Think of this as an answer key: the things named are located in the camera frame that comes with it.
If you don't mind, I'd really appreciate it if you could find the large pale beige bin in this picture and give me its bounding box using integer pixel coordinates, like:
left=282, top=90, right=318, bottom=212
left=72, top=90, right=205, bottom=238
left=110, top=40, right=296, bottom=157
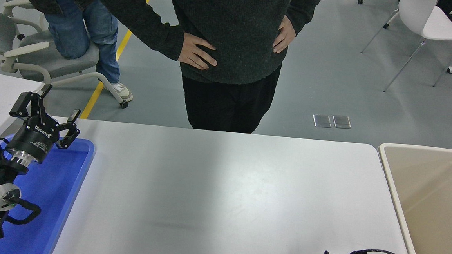
left=372, top=143, right=452, bottom=254

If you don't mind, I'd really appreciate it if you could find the white shell chair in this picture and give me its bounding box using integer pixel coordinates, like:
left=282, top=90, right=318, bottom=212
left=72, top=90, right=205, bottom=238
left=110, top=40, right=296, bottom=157
left=359, top=0, right=452, bottom=96

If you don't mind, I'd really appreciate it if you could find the person's left hand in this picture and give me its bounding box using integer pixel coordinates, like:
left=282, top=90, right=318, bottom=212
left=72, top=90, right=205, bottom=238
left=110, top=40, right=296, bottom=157
left=272, top=14, right=298, bottom=54

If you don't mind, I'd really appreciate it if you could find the person's right hand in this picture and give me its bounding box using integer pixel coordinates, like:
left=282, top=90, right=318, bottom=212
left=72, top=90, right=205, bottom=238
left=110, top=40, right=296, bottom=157
left=177, top=32, right=219, bottom=71

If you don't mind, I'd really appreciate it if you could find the silver floor socket plate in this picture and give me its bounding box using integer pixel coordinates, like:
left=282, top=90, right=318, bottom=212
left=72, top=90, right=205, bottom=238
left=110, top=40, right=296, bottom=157
left=332, top=115, right=352, bottom=129
left=312, top=114, right=333, bottom=128

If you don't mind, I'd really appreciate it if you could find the blue plastic tray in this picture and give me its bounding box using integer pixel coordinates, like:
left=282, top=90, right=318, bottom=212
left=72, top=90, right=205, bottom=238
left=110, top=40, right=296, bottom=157
left=0, top=133, right=96, bottom=254

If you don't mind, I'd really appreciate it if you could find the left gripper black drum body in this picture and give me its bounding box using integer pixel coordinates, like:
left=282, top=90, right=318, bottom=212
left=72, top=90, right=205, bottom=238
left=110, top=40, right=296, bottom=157
left=6, top=113, right=61, bottom=165

